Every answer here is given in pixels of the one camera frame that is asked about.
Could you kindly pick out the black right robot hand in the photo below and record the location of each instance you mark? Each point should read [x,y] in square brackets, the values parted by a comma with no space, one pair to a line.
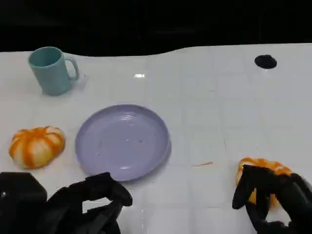
[287,192]

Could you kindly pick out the pale green mug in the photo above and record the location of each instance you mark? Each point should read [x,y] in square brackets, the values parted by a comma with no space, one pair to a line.
[50,73]

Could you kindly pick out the black round table grommet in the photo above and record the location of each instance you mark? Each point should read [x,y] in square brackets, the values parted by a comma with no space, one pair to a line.
[265,61]

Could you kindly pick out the orange white toy bread roll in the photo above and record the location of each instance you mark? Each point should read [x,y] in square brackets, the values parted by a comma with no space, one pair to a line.
[265,164]
[36,147]

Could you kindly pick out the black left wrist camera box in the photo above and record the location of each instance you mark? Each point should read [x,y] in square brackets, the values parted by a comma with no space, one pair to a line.
[19,202]

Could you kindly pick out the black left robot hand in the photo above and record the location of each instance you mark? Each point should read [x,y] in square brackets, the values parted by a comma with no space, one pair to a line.
[73,202]

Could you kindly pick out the lilac plate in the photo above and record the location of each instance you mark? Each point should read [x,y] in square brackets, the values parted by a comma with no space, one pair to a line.
[122,143]

